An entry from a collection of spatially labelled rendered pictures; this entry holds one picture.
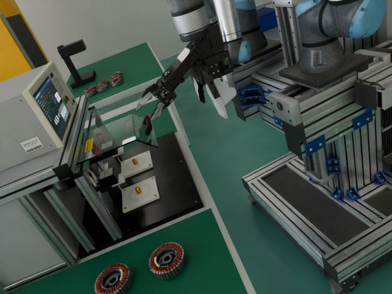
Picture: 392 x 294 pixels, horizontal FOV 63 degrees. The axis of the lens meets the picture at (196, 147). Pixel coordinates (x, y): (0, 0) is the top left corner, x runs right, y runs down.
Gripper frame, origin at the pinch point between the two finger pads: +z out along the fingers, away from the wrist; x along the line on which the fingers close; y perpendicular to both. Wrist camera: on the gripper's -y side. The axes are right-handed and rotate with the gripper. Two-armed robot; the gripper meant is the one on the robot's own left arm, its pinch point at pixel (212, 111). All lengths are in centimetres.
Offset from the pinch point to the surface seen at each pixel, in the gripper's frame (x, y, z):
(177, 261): -3.4, -25.1, 36.5
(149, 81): 193, 13, 40
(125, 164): 68, -29, 37
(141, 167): 58, -23, 37
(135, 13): 561, 85, 19
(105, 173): 41, -36, 23
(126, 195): 42, -33, 37
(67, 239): 25, -55, 31
